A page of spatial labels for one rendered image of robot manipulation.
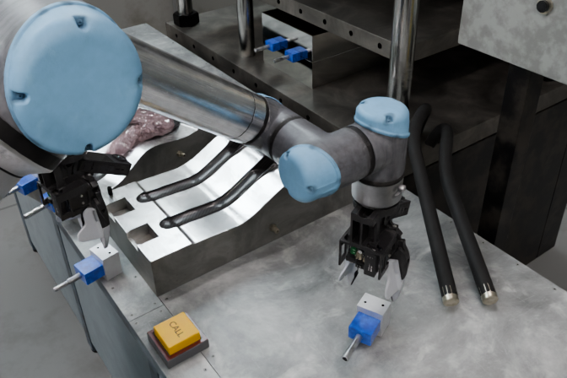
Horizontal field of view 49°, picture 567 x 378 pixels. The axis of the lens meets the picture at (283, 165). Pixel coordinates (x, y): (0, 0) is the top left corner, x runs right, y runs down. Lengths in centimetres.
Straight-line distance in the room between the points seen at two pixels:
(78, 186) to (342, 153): 52
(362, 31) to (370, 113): 90
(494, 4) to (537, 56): 15
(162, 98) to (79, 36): 26
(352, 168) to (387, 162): 7
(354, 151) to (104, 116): 38
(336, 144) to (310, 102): 108
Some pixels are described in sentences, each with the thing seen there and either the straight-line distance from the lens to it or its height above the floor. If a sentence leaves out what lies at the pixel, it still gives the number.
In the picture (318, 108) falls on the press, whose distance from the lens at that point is 185.
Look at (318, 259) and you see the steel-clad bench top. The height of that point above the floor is 80.
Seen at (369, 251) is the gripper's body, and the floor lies 104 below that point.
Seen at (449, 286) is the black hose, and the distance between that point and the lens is 121.
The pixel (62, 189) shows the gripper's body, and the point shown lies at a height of 104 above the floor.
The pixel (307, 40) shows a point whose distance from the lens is 192.
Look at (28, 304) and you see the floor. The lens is 252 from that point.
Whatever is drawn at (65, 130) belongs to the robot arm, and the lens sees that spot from 53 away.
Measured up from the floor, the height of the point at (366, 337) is 83.
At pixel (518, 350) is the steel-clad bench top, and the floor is 80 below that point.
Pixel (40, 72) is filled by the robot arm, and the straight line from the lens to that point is 51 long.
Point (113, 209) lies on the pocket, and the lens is 136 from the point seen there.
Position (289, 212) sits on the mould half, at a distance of 131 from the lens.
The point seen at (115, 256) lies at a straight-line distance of 127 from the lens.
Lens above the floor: 166
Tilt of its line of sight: 33 degrees down
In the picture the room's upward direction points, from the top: 2 degrees counter-clockwise
